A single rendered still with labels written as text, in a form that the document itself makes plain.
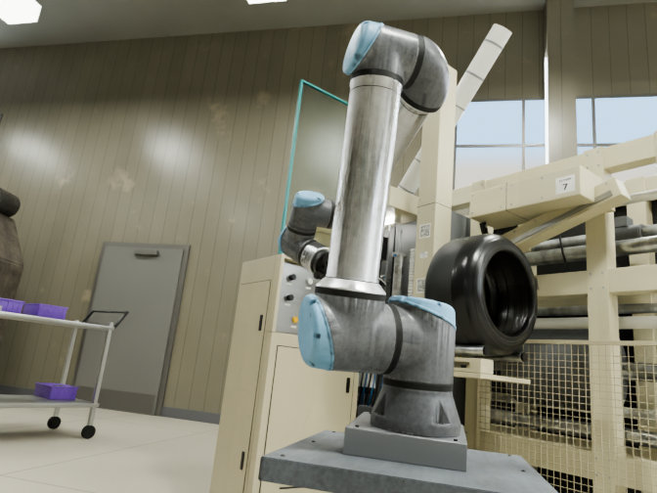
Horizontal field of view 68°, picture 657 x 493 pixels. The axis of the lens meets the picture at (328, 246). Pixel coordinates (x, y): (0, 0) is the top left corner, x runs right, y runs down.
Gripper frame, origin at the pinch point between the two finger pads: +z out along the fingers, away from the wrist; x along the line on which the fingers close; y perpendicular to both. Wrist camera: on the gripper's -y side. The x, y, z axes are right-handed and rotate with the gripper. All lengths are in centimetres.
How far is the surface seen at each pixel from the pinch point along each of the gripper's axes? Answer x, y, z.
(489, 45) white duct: -170, -98, -92
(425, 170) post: -125, -22, -74
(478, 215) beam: -142, -8, -44
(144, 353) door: -189, 327, -413
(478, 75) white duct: -171, -81, -92
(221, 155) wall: -292, 79, -500
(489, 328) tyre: -90, 25, 4
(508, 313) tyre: -134, 29, -5
